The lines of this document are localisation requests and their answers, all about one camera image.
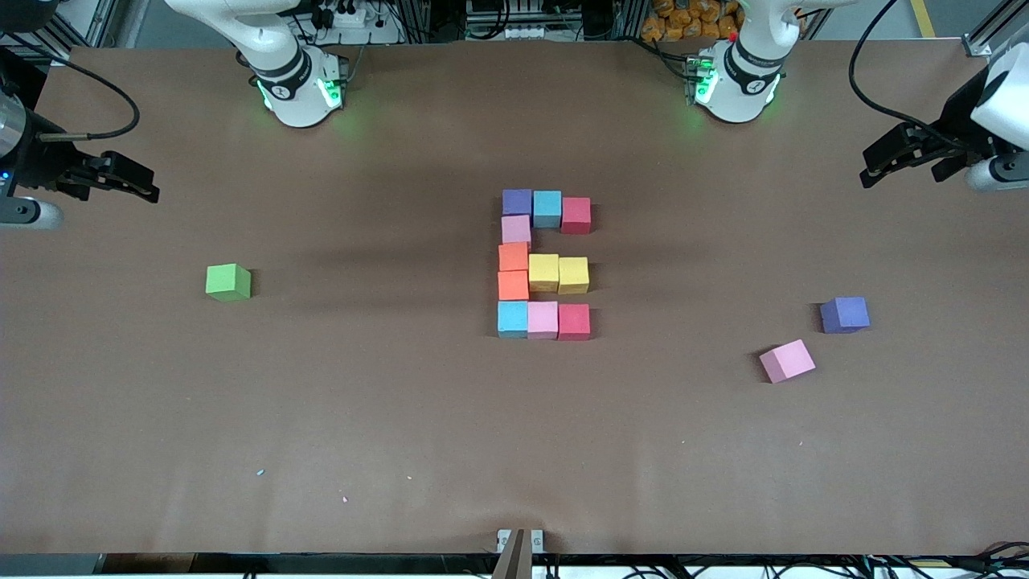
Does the red foam cube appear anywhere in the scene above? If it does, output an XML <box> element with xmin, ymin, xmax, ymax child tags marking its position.
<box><xmin>558</xmin><ymin>304</ymin><xmax>592</xmax><ymax>342</ymax></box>
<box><xmin>560</xmin><ymin>197</ymin><xmax>592</xmax><ymax>236</ymax></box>

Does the yellow foam cube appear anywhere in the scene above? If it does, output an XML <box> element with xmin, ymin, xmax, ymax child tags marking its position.
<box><xmin>528</xmin><ymin>254</ymin><xmax>560</xmax><ymax>293</ymax></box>
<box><xmin>558</xmin><ymin>257</ymin><xmax>591</xmax><ymax>296</ymax></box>

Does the blue foam cube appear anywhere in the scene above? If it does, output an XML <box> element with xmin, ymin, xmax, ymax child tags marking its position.
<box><xmin>533</xmin><ymin>191</ymin><xmax>564</xmax><ymax>231</ymax></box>
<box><xmin>497</xmin><ymin>301</ymin><xmax>530</xmax><ymax>340</ymax></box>

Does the green foam cube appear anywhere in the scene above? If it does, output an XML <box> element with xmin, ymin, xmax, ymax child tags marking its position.
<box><xmin>205</xmin><ymin>263</ymin><xmax>252</xmax><ymax>302</ymax></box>

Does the bag of orange objects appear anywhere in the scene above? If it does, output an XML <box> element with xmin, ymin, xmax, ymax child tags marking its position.
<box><xmin>641</xmin><ymin>0</ymin><xmax>744</xmax><ymax>43</ymax></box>

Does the white power strip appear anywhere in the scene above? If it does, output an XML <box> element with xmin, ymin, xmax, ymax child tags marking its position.
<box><xmin>310</xmin><ymin>0</ymin><xmax>379</xmax><ymax>31</ymax></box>

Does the dark equipment box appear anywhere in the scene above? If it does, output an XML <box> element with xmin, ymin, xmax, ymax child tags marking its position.
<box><xmin>465</xmin><ymin>0</ymin><xmax>620</xmax><ymax>41</ymax></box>

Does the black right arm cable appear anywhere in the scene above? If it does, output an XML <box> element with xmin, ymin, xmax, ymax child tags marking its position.
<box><xmin>0</xmin><ymin>32</ymin><xmax>142</xmax><ymax>142</ymax></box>

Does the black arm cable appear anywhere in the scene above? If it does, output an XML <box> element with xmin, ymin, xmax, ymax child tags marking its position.
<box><xmin>848</xmin><ymin>0</ymin><xmax>983</xmax><ymax>155</ymax></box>
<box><xmin>0</xmin><ymin>32</ymin><xmax>142</xmax><ymax>142</ymax></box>

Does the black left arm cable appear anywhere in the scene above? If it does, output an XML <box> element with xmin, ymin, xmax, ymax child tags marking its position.
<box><xmin>848</xmin><ymin>0</ymin><xmax>983</xmax><ymax>155</ymax></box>

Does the metal table bracket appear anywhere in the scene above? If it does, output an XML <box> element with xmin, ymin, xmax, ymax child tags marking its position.
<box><xmin>496</xmin><ymin>528</ymin><xmax>545</xmax><ymax>556</ymax></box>

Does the brown camera mount pole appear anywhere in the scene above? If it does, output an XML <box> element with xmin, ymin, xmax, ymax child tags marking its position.
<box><xmin>491</xmin><ymin>528</ymin><xmax>534</xmax><ymax>579</ymax></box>

